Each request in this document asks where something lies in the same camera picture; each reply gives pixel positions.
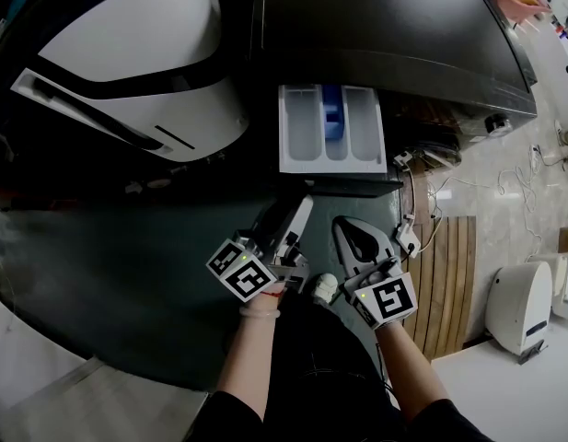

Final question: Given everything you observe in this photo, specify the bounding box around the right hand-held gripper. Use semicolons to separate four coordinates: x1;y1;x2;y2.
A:
331;215;420;332

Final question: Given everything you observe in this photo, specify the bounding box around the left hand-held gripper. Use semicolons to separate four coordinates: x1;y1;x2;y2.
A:
205;193;316;304

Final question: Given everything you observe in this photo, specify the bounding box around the white detergent drawer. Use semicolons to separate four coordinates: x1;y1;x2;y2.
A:
277;84;388;175

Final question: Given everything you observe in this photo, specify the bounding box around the person's right forearm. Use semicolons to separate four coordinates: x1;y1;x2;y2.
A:
373;320;451;424

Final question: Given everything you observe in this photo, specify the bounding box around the person's left forearm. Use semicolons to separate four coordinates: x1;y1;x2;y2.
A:
215;295;284;427

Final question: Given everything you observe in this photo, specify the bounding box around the black washing machine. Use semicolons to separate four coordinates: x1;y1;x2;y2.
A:
249;0;539;198

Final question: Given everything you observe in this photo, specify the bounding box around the person's white shoe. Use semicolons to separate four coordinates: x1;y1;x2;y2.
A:
310;272;340;304

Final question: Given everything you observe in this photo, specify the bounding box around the slatted wooden board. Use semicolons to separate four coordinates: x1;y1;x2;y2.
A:
401;215;478;363

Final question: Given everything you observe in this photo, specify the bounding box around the person's black trousers leg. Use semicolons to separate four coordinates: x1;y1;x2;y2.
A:
262;287;407;442

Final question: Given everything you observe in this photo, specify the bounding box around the white rounded floor appliance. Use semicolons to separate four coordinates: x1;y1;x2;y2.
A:
485;260;554;366

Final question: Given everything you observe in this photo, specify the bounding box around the white countertop slab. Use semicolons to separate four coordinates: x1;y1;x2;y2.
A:
429;322;568;442

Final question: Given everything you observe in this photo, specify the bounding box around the large white black-trimmed appliance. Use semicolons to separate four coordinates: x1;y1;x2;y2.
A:
9;0;250;164

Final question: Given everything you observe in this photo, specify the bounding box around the white table with holes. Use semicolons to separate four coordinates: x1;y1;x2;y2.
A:
513;0;568;126

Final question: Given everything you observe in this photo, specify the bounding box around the pale jade bracelet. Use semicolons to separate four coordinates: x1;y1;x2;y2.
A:
238;305;283;320

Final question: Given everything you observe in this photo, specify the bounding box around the white cable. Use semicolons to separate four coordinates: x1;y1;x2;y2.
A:
423;143;545;262

